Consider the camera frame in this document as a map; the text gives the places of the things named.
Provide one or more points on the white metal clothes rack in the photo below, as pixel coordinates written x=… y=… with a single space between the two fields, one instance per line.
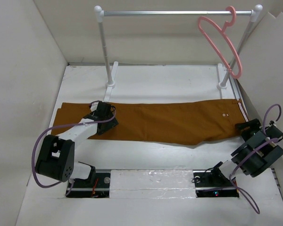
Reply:
x=112 y=71

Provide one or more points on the brown trousers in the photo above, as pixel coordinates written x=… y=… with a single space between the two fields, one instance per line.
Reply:
x=177 y=123

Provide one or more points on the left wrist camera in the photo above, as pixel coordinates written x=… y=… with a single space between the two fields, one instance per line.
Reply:
x=93 y=105

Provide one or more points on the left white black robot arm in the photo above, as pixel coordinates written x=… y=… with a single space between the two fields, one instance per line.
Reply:
x=54 y=150

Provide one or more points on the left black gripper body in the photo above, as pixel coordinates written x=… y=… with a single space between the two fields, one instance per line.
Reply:
x=108 y=117

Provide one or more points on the pink plastic hanger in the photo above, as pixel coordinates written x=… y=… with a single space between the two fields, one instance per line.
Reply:
x=226 y=42

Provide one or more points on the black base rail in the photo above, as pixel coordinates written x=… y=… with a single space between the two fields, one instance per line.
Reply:
x=153 y=184

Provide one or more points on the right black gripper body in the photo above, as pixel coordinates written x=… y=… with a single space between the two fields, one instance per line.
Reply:
x=248 y=132

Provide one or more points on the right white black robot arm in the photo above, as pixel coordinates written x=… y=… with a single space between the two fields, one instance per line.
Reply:
x=258 y=152

